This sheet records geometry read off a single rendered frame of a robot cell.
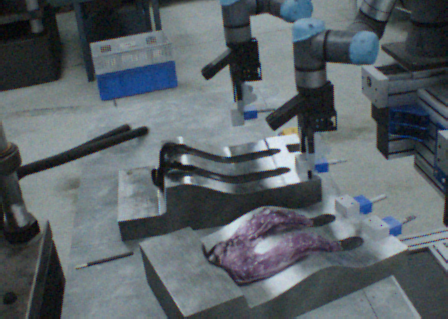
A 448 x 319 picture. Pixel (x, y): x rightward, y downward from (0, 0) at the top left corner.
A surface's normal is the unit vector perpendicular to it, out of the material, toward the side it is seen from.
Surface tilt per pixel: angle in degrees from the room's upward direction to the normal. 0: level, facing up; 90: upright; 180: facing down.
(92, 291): 0
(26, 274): 0
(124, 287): 0
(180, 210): 90
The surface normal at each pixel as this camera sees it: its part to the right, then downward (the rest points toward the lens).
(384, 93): 0.17, 0.43
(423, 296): -0.10, -0.89
